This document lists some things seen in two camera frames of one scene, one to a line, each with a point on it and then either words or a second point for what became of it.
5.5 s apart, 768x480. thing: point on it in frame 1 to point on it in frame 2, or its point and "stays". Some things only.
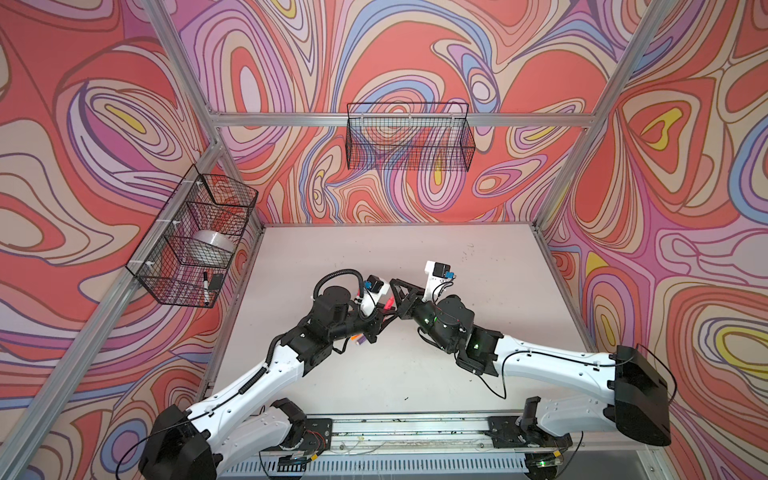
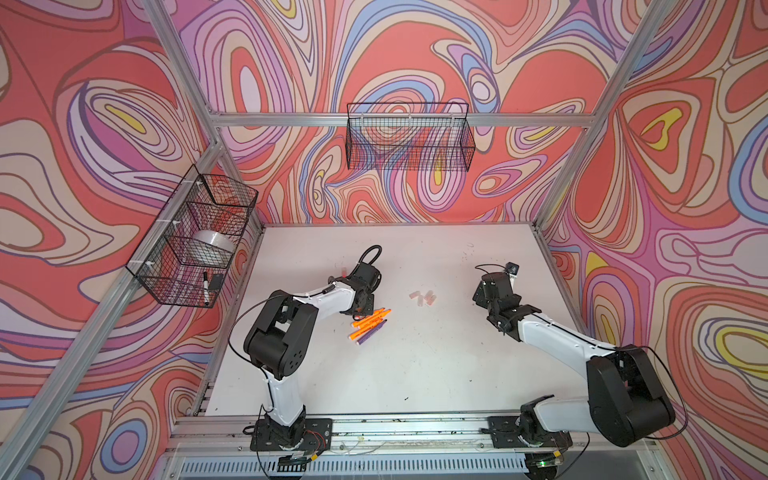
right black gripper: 411,300 to 479,296
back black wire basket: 409,136 stays
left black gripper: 372,326 to 370,297
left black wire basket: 185,256 stays
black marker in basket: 206,288 stays
